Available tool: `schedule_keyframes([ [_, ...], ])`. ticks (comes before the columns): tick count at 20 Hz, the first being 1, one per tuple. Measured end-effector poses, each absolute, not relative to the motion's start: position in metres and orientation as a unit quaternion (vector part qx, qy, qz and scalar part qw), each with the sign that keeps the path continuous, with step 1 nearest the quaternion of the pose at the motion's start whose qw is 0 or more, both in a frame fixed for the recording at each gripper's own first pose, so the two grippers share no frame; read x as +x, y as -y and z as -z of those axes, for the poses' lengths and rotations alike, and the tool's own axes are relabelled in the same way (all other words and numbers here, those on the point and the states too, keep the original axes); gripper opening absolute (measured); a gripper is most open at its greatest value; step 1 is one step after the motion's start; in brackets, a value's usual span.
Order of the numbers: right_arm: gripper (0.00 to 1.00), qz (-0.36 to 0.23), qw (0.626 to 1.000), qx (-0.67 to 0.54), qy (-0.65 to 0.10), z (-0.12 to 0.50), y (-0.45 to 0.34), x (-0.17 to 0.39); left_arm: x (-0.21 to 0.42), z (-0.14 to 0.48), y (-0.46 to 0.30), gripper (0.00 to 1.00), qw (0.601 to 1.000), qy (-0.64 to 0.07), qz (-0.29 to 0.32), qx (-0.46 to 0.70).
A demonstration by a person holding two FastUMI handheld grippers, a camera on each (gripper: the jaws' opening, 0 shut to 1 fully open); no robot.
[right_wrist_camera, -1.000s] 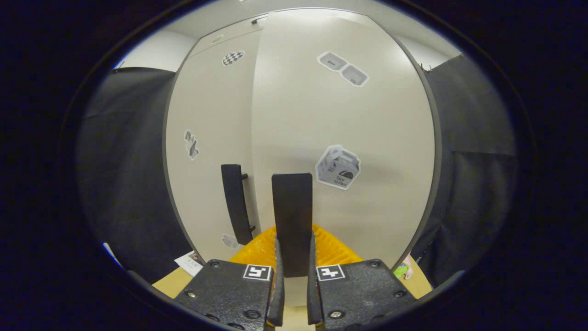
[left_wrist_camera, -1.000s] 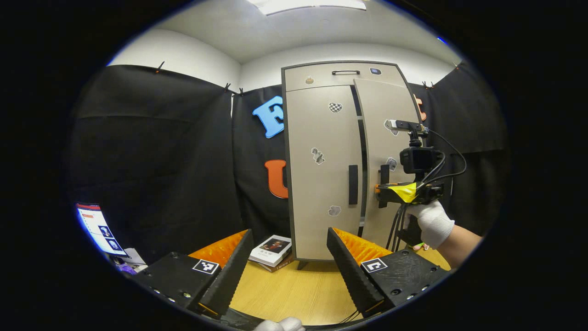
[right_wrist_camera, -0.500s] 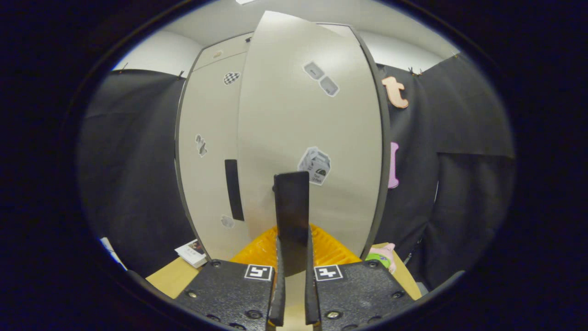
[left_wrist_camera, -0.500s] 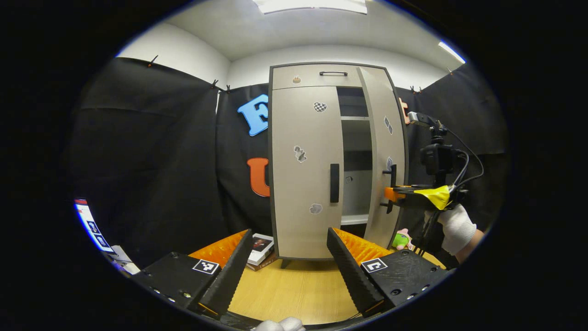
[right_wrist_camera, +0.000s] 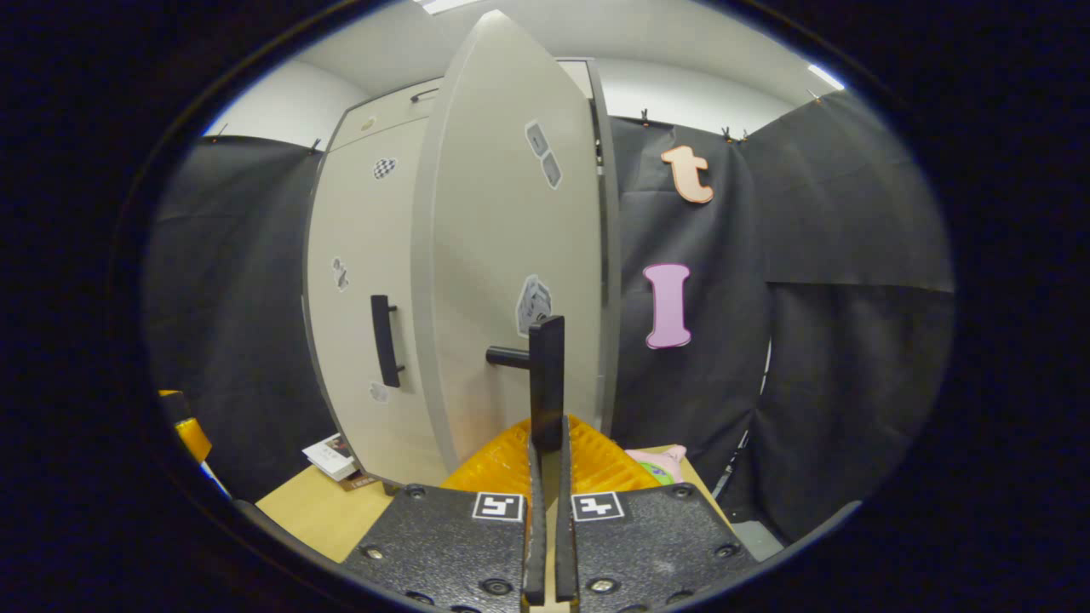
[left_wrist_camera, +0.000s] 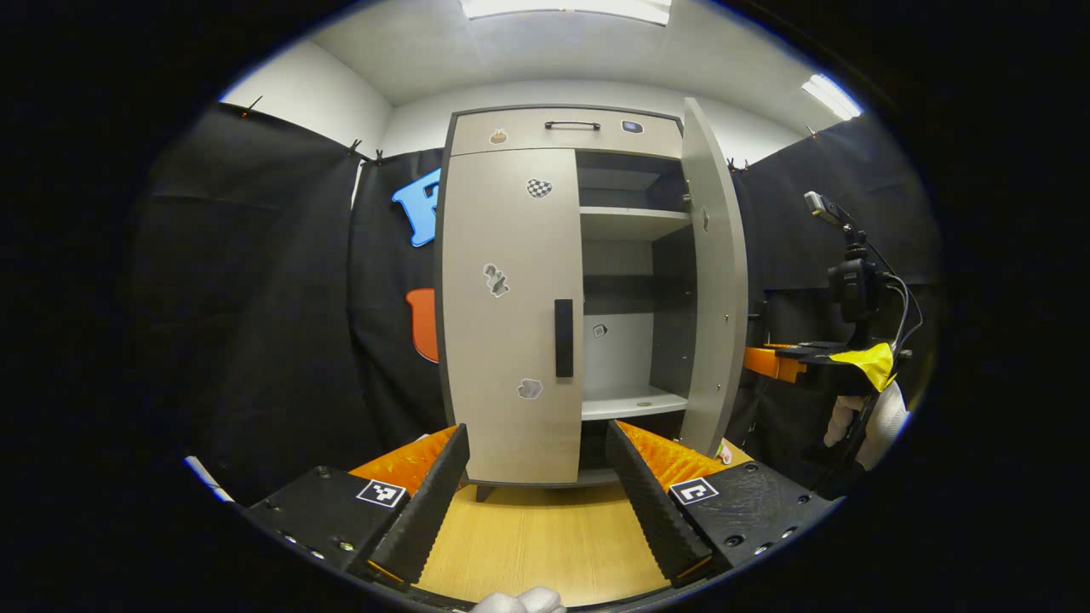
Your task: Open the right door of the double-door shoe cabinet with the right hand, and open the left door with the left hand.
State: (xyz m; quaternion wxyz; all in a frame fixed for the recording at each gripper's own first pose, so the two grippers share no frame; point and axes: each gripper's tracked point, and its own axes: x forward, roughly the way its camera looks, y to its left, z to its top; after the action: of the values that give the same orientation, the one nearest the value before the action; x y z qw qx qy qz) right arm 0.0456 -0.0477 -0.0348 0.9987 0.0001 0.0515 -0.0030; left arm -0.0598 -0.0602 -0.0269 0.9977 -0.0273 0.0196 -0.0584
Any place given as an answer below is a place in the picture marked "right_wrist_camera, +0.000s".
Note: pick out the grey shoe cabinet door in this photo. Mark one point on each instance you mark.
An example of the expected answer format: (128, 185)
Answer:
(358, 230)
(485, 213)

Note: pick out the pink and green plush toy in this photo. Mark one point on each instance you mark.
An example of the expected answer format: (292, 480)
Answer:
(660, 466)

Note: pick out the brown book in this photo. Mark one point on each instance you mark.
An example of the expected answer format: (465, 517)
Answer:
(358, 483)

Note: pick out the large ceiling light panel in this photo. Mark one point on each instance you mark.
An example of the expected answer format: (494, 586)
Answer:
(447, 5)

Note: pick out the small ceiling light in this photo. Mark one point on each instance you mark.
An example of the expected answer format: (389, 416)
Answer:
(826, 77)

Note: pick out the black backdrop cloth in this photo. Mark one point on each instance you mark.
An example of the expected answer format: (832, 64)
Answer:
(851, 340)

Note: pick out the white book with portrait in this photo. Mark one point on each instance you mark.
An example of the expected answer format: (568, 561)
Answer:
(330, 457)

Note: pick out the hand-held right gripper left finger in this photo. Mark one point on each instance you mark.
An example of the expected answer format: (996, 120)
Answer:
(535, 545)

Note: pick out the grey double-door shoe cabinet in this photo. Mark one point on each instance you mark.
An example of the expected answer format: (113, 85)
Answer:
(612, 255)

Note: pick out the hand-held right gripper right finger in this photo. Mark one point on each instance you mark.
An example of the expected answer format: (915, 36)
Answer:
(565, 545)

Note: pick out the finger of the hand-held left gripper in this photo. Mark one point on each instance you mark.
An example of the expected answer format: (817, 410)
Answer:
(194, 438)

